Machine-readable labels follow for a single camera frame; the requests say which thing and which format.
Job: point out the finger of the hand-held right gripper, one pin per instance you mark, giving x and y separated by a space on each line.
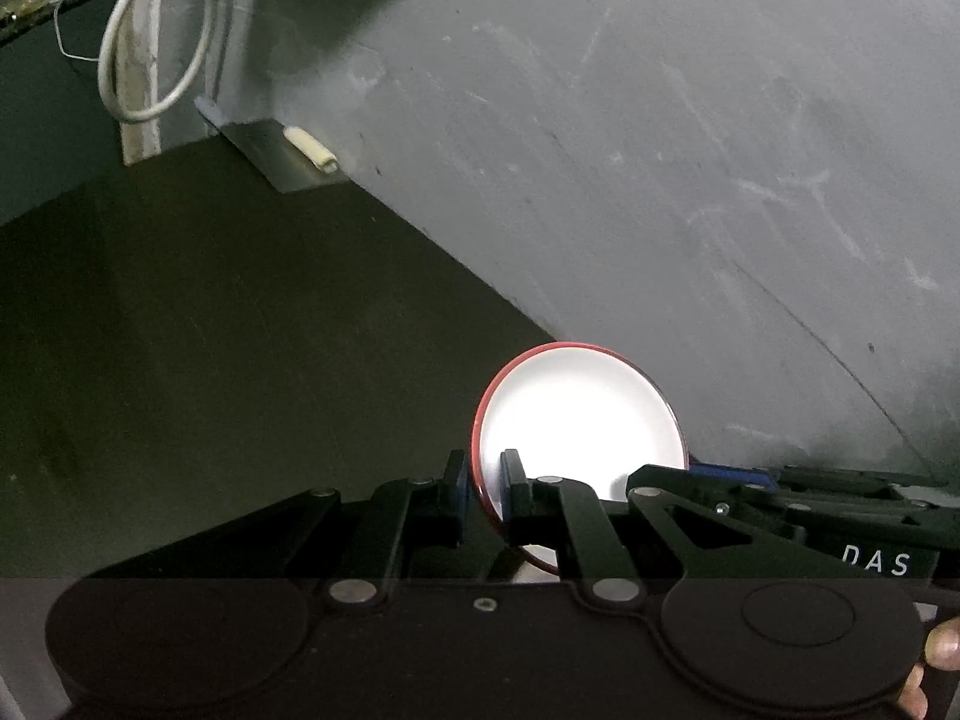
675 480
731 473

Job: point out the flat metal sheet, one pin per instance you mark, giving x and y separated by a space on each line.
262 146

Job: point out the person's right hand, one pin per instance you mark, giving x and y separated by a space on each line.
943 643

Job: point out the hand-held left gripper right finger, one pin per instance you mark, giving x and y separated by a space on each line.
516 495

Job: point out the red-rimmed white bowl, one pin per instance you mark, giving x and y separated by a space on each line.
577 420

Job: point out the small cream roll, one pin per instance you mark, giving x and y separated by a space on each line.
311 150

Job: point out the black cabinet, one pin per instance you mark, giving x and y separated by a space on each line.
45 127

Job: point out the worn white door post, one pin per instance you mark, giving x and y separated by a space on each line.
142 142

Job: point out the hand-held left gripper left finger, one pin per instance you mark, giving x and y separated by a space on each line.
459 495

